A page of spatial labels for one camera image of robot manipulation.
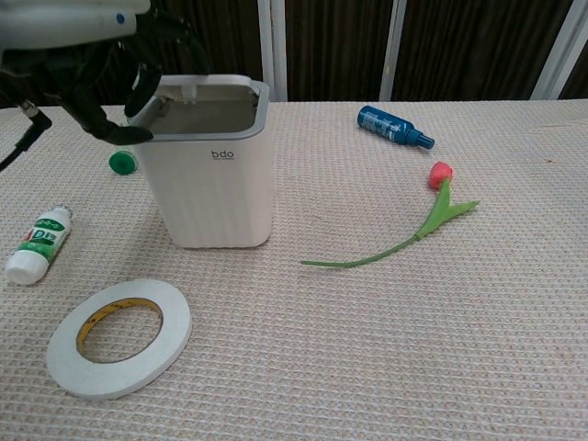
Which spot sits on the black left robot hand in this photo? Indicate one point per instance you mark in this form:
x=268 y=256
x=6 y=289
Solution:
x=82 y=87

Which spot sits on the green cap white bottle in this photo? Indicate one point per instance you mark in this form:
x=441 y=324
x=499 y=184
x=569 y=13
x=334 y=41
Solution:
x=122 y=163

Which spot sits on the white bottle green label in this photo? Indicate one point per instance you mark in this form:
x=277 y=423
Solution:
x=39 y=243

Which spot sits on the dark pleated curtain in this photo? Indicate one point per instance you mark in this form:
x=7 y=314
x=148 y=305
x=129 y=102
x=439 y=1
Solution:
x=335 y=46

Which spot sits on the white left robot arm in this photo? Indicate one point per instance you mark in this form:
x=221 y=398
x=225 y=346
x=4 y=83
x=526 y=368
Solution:
x=59 y=23

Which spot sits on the white trash bin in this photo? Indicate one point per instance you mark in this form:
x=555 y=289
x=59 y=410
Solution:
x=216 y=197

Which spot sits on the white double-sided tape roll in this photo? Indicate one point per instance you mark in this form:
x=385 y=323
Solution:
x=64 y=363

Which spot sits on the beige woven tablecloth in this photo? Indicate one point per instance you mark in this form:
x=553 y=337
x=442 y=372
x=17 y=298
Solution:
x=367 y=344

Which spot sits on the white metal frame post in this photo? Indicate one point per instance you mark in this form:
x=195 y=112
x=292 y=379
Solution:
x=272 y=46
x=562 y=50
x=396 y=46

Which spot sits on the blue spray bottle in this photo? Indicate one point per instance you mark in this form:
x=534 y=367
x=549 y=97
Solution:
x=388 y=125

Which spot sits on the artificial red tulip flower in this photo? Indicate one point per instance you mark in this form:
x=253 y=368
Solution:
x=442 y=209

